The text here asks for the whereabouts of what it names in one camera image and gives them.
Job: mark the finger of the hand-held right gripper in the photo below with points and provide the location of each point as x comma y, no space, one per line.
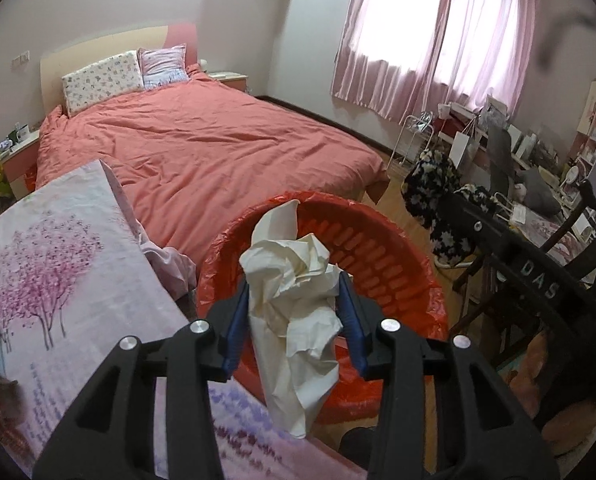
508,255
585,205

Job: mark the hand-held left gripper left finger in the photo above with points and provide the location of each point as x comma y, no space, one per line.
238,321

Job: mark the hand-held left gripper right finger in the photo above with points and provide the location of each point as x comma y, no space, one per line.
351,321

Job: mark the white paper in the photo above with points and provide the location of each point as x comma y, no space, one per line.
288,285

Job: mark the red plastic waste basket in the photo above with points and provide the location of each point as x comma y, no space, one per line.
383,247

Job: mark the grey cushion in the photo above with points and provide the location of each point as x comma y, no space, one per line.
540,190

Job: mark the pale pink cloth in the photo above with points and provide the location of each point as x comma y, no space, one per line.
170,267

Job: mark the grey office chair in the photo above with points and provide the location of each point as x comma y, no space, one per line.
500,160

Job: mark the black floral garment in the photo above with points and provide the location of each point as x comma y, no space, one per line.
433,175

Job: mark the white paper bag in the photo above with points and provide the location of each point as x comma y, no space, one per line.
463,149

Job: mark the cluttered white desk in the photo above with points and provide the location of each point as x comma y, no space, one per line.
458,115

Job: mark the tree-printed blanket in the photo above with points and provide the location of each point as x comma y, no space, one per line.
78,285

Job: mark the bed with salmon duvet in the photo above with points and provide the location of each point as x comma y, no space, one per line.
203,140

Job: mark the pink window curtain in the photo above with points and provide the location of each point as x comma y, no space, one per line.
428,35

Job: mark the pink and white nightstand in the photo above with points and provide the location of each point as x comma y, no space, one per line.
230,79
18,157

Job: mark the small orange bin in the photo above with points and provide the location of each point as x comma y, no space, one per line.
30,180

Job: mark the pink striped pillow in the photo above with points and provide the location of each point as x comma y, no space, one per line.
163,65

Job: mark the white floral pillow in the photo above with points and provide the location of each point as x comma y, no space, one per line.
100,80

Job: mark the beige and pink headboard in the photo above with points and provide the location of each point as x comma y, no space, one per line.
88,45

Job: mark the white wall socket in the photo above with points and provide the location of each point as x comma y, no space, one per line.
20,58

